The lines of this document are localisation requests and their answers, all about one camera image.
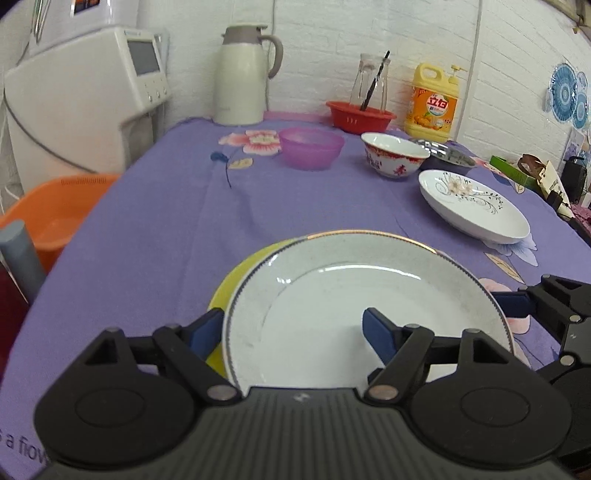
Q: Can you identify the purple plastic bowl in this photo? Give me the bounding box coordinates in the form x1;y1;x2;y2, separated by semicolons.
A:
279;127;345;171

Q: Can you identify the yellow dish soap bottle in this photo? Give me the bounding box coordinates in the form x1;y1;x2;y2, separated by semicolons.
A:
404;62;465;143

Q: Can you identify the yellow plastic plate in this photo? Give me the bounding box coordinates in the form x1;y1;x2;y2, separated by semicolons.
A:
206;238;296;377

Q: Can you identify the black speaker box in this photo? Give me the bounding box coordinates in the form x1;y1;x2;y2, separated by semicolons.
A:
561;156;587;203

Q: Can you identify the clear glass jar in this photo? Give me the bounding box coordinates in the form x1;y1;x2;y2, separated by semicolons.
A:
348;52;392;113

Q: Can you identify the white red-patterned bowl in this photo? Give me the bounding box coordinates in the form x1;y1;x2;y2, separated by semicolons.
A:
361;132;431;179

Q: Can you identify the blue paper fan decoration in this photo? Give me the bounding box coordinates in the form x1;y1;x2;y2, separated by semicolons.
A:
543;62;590;131

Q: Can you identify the cream tote bag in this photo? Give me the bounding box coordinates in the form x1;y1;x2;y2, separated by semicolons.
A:
518;154;574;221

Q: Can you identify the red plastic colander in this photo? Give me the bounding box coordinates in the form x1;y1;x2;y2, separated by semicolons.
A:
325;101;397;135

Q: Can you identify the purple floral tablecloth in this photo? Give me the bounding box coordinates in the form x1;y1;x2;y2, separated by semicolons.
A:
1;119;590;479

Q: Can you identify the white water dispenser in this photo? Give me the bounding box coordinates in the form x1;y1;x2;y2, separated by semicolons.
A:
3;0;171;191

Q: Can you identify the stainless steel bowl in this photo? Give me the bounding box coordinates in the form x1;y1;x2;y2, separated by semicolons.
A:
413;139;477;175

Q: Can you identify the green cardboard box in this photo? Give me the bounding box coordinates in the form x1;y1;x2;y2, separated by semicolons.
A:
490;155;540;193

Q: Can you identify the orange plastic basin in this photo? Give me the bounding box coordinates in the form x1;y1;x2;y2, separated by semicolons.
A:
1;174;120;273

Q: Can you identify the black stirring stick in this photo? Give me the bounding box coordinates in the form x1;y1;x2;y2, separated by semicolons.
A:
358;50;392;113

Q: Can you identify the white blue-rimmed plate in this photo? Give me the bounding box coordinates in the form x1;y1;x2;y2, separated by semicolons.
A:
222;230;515;392

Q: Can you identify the white floral oval plate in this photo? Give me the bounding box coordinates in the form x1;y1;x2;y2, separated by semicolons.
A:
418;170;531;245

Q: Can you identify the cream thermos jug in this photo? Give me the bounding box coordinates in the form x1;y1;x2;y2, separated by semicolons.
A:
212;24;283;126

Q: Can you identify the grey cylinder post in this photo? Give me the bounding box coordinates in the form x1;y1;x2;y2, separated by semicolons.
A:
1;220;46;304

